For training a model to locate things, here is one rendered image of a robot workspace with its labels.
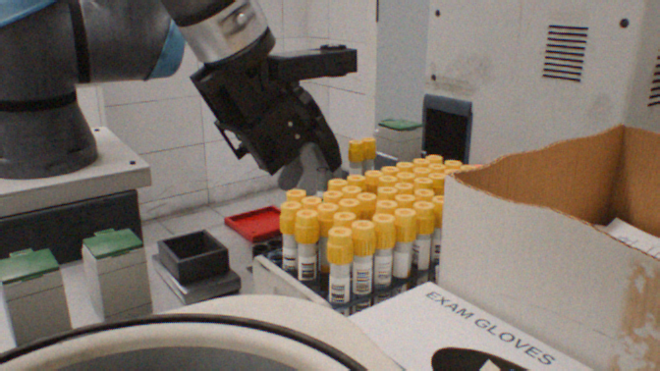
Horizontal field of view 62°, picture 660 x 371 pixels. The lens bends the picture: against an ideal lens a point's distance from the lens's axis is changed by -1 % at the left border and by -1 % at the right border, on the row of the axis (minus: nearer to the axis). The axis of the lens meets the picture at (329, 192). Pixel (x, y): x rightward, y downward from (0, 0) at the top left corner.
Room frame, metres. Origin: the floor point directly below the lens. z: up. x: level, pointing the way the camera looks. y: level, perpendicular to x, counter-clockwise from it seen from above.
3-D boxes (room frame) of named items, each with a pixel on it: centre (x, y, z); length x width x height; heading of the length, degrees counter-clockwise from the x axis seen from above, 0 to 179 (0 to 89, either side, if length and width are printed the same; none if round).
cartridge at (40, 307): (0.37, 0.23, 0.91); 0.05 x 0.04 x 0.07; 37
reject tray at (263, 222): (0.59, 0.08, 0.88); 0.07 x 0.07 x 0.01; 37
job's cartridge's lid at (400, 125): (0.66, -0.08, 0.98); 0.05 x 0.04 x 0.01; 37
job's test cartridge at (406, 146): (0.66, -0.08, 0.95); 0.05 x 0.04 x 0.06; 37
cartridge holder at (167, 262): (0.47, 0.13, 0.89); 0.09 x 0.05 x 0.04; 35
